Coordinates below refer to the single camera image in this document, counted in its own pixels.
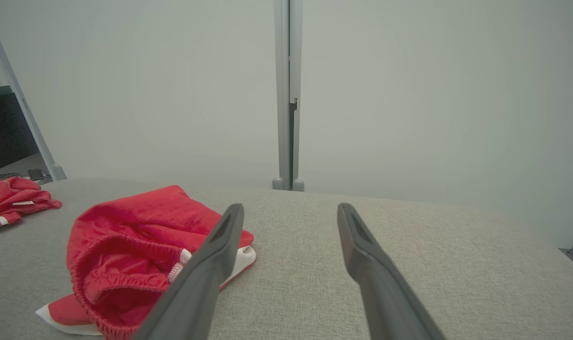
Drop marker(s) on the grey fabric sofa seat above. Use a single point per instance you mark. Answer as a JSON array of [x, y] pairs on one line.
[[456, 264]]

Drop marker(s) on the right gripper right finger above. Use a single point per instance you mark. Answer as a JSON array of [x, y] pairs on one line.
[[385, 293]]

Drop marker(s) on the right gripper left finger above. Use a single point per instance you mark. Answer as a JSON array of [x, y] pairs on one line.
[[196, 283]]

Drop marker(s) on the red T-shirt white sleeves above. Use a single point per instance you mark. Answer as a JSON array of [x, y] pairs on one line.
[[12, 193]]

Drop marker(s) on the grey metal rack frame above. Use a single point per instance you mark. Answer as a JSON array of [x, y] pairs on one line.
[[39, 137]]

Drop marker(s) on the black cabinet box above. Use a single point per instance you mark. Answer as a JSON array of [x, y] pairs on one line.
[[3, 132]]

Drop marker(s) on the red shorts white trim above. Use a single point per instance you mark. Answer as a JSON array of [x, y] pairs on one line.
[[125, 222]]

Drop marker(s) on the grey partition post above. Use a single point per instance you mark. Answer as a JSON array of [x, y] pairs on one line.
[[282, 94]]

